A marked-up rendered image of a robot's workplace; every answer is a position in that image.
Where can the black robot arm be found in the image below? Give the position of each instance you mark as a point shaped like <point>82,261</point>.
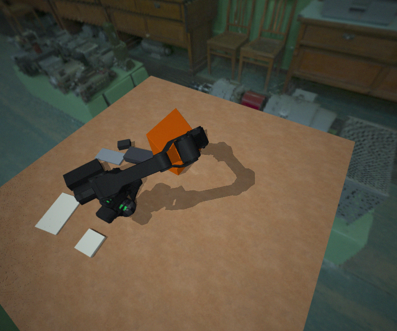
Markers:
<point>108,184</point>

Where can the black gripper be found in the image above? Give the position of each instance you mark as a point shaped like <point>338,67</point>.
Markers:
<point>109,213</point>

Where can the dark grey controller unit with white label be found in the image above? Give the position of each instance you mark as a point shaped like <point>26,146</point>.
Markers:
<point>127,208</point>

